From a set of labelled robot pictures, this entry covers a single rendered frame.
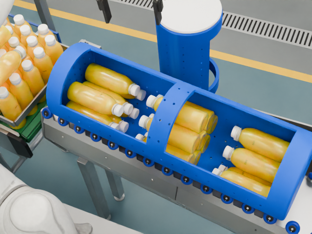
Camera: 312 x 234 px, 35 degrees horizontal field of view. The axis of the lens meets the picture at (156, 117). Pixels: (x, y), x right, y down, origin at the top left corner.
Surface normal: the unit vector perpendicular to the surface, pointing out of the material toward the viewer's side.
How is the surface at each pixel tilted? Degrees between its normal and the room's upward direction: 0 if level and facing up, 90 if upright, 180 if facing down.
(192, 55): 90
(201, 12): 0
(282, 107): 0
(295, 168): 21
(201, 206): 70
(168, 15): 0
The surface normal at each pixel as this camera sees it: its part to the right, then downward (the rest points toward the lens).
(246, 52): -0.07, -0.58
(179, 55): -0.30, 0.79
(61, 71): -0.29, -0.18
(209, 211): -0.49, 0.49
